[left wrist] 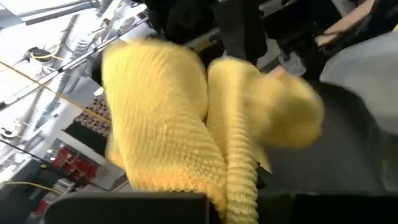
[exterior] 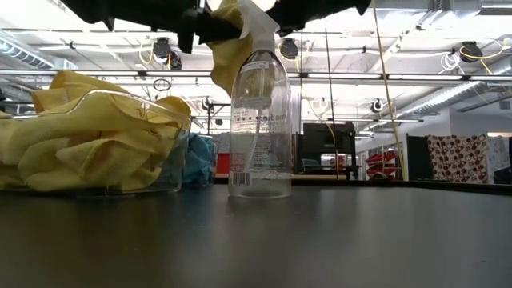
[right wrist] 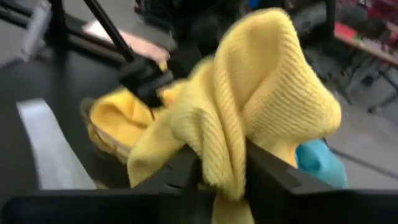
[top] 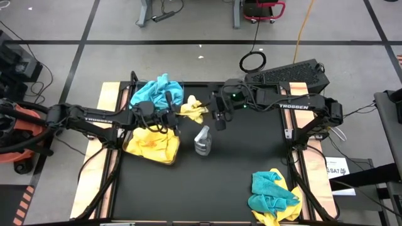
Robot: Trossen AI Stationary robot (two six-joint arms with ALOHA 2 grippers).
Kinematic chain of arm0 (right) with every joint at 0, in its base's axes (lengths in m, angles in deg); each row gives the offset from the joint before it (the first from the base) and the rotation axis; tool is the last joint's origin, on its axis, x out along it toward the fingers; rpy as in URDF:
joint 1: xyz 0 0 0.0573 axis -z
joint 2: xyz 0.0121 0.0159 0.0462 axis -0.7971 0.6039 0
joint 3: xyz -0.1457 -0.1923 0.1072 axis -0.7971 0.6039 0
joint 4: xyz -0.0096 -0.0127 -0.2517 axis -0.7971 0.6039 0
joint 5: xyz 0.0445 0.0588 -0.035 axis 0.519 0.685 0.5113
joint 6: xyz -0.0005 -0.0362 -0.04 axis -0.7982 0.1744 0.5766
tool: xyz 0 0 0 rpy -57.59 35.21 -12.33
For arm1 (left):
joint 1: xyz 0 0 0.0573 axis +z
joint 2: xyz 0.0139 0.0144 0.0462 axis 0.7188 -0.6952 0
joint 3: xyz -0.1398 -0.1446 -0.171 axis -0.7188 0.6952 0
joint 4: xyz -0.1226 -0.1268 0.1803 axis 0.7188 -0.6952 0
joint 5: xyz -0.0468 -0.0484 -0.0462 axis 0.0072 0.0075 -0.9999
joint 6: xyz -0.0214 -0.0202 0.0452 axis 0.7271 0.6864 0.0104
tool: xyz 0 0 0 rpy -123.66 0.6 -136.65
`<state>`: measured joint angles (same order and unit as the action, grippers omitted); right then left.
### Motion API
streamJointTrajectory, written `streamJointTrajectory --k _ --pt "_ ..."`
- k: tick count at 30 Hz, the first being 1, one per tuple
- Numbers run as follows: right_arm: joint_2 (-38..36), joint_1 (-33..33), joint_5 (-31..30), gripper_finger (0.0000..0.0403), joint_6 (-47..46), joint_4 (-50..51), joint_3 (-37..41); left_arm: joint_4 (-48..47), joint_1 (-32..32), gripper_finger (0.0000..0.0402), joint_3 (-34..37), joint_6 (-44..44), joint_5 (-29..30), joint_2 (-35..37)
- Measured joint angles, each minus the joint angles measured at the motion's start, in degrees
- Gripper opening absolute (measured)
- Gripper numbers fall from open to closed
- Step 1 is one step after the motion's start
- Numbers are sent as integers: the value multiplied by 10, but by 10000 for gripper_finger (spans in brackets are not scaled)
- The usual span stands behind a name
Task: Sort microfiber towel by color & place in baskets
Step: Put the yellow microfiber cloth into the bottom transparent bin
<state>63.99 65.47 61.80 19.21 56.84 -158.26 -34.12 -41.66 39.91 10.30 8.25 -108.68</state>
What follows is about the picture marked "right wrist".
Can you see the clear plastic basket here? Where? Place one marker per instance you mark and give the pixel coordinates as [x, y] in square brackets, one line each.
[107, 141]

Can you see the blue microfiber towel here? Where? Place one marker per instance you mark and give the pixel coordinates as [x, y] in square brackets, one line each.
[320, 165]

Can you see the cluttered wooden workbench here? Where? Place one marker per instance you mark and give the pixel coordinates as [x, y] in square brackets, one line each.
[373, 46]

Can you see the light wooden side board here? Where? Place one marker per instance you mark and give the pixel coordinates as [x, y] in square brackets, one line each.
[143, 46]

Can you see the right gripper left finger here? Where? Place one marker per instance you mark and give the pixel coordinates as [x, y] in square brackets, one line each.
[183, 174]

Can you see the black aluminium table frame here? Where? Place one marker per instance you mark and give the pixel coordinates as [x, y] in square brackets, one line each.
[57, 31]

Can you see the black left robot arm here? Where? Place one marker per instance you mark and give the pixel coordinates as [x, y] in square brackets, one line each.
[199, 28]

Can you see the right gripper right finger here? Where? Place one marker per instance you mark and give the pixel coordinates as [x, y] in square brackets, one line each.
[267, 180]

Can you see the yellow microfiber towel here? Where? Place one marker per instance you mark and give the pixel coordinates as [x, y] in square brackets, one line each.
[118, 118]
[264, 93]

